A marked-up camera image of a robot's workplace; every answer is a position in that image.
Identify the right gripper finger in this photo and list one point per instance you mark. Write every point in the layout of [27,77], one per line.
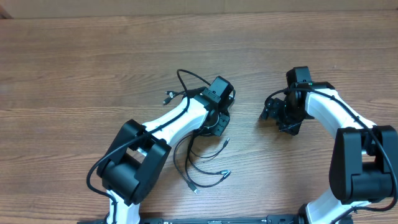
[265,113]
[291,129]

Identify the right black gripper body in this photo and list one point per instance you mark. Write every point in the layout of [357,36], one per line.
[277,111]

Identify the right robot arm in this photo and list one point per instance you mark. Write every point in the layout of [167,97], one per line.
[363,167]

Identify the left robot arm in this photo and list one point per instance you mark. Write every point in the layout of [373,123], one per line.
[132,164]

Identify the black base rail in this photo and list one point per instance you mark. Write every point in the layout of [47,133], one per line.
[214,221]

